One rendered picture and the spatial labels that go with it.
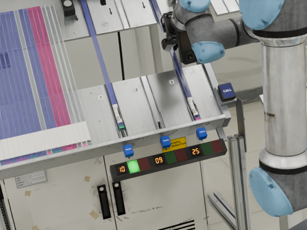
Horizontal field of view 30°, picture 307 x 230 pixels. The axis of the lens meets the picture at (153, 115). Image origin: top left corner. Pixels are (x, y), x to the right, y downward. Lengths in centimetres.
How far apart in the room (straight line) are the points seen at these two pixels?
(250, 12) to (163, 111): 64
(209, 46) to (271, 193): 42
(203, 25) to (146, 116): 35
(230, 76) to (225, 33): 240
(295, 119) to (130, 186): 96
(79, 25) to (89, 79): 178
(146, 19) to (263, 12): 82
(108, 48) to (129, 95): 189
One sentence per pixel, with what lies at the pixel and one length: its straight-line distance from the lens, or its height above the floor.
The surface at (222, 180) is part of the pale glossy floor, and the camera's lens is 293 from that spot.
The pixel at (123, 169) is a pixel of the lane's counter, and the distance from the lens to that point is 160.
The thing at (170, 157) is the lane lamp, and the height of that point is 66.
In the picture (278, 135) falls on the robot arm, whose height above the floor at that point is 85.
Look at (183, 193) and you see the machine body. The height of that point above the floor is 34.
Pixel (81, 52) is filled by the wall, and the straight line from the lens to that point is 354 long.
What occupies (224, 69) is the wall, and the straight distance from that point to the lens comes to 383.
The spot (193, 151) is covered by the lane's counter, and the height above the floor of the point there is 66.
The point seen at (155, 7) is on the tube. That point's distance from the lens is 186.
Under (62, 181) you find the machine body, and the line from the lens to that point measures 197.
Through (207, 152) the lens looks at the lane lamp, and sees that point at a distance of 165.
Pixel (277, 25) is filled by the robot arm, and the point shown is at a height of 108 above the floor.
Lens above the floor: 132
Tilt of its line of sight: 19 degrees down
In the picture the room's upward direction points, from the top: 8 degrees counter-clockwise
